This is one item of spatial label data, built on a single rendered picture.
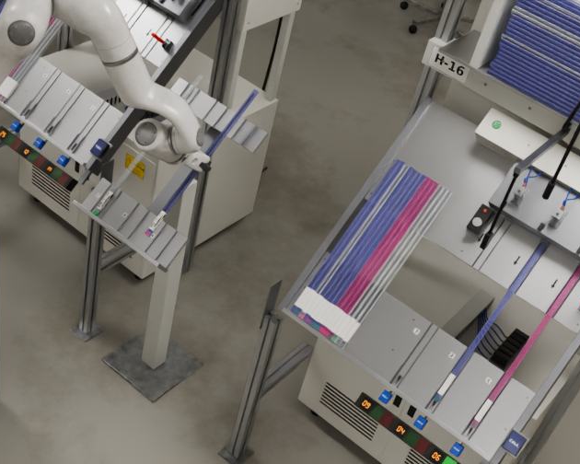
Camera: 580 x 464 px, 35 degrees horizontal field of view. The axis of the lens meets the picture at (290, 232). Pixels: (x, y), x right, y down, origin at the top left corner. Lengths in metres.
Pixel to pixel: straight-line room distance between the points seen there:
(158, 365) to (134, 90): 1.29
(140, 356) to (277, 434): 0.55
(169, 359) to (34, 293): 0.57
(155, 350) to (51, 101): 0.89
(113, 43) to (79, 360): 1.40
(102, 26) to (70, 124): 0.85
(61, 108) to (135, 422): 1.04
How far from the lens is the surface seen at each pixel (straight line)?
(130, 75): 2.19
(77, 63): 3.53
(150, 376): 3.20
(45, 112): 3.00
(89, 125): 2.90
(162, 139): 2.26
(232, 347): 3.35
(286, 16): 3.33
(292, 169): 4.24
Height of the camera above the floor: 2.44
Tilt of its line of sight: 39 degrees down
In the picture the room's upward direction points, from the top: 15 degrees clockwise
